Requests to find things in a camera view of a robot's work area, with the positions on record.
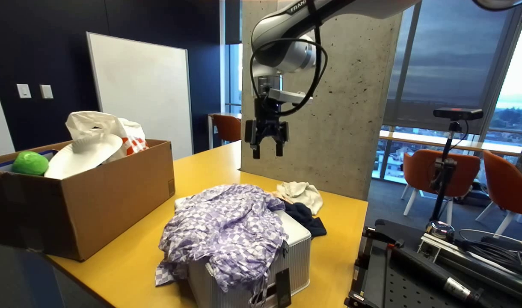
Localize grey concrete pillar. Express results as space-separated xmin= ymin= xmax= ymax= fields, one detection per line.
xmin=240 ymin=0 xmax=404 ymax=202

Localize green ball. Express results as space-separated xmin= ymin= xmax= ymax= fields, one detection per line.
xmin=10 ymin=151 xmax=51 ymax=178

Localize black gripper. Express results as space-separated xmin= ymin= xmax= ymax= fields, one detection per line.
xmin=245 ymin=96 xmax=289 ymax=161

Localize white window counter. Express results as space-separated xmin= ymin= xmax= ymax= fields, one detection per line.
xmin=378 ymin=128 xmax=522 ymax=157

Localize cream white cloth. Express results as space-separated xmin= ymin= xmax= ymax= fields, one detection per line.
xmin=276 ymin=180 xmax=325 ymax=216

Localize large white board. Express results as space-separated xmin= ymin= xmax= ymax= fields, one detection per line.
xmin=86 ymin=31 xmax=195 ymax=161

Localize white bag with red print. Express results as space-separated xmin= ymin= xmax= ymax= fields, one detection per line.
xmin=63 ymin=109 xmax=149 ymax=164

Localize dark blue cloth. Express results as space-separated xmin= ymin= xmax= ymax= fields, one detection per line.
xmin=282 ymin=200 xmax=329 ymax=238

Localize brown cardboard box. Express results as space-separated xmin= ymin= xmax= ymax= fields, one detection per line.
xmin=0 ymin=139 xmax=176 ymax=263

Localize black camera stand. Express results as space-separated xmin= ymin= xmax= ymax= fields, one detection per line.
xmin=428 ymin=118 xmax=465 ymax=229

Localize orange chair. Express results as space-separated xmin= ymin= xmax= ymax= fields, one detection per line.
xmin=402 ymin=149 xmax=483 ymax=224
xmin=207 ymin=111 xmax=243 ymax=147
xmin=474 ymin=149 xmax=522 ymax=241

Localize purple patterned cloth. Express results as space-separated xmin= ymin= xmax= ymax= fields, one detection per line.
xmin=154 ymin=183 xmax=289 ymax=298

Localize black stereo camera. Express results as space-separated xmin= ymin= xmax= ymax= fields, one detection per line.
xmin=431 ymin=106 xmax=484 ymax=121

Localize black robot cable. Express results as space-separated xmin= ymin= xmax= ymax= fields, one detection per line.
xmin=248 ymin=0 xmax=329 ymax=120

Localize black metal equipment frame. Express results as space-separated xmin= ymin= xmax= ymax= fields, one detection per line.
xmin=344 ymin=219 xmax=522 ymax=308

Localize white plastic basket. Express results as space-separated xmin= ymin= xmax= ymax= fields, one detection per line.
xmin=173 ymin=193 xmax=313 ymax=308

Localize white bowl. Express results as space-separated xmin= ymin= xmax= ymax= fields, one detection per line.
xmin=43 ymin=132 xmax=125 ymax=181

